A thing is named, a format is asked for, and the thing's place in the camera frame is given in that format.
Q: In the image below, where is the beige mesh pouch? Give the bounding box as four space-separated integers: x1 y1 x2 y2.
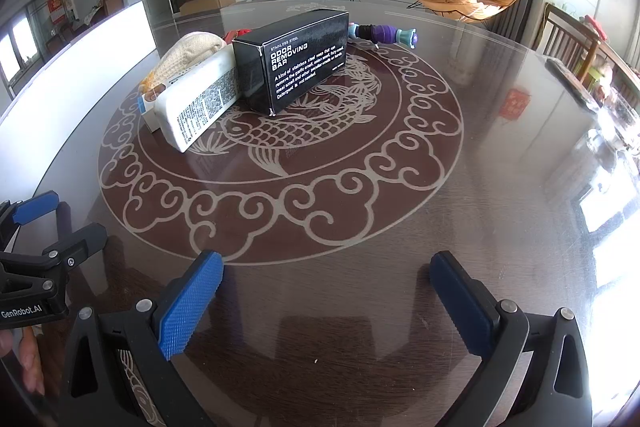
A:
140 32 226 95

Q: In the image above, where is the brown patterned glass desktop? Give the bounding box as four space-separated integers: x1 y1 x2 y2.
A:
0 0 640 427

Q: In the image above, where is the clear glass jar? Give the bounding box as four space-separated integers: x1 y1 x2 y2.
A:
587 102 640 168

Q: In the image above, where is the cardboard box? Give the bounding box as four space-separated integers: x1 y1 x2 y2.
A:
179 0 236 16

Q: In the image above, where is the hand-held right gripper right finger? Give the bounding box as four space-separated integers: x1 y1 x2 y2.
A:
429 251 593 427

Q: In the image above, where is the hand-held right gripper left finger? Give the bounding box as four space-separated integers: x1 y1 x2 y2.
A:
59 249 224 427

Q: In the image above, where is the dark wooden chair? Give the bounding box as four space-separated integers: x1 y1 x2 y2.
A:
532 3 601 82

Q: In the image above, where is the black remote control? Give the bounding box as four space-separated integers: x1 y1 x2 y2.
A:
545 58 601 110

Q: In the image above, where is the person's left hand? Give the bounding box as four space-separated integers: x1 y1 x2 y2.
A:
0 326 46 397

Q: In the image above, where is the white rectangular box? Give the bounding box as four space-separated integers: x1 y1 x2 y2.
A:
153 52 240 154

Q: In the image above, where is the red-lidded jar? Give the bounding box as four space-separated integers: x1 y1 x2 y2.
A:
585 14 612 42

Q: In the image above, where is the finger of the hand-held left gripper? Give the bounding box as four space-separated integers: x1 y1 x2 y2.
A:
0 190 71 253
0 223 108 297

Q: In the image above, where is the black printed carton box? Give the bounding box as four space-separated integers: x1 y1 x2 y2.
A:
231 9 350 116

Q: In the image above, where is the white panel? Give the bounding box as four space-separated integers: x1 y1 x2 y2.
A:
0 0 157 124

